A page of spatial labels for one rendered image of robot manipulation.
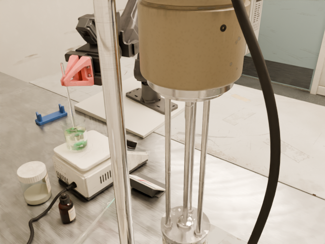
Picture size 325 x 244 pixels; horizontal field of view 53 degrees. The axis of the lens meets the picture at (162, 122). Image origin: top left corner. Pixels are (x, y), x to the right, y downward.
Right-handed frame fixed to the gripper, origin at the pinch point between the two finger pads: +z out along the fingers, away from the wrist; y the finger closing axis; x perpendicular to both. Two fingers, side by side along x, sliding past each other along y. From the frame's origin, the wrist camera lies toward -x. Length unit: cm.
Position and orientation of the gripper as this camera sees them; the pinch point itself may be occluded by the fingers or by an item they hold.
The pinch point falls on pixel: (65, 81)
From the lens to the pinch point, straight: 72.0
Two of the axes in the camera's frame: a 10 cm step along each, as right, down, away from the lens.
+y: 9.2, 1.8, -3.5
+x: 0.3, 8.5, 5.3
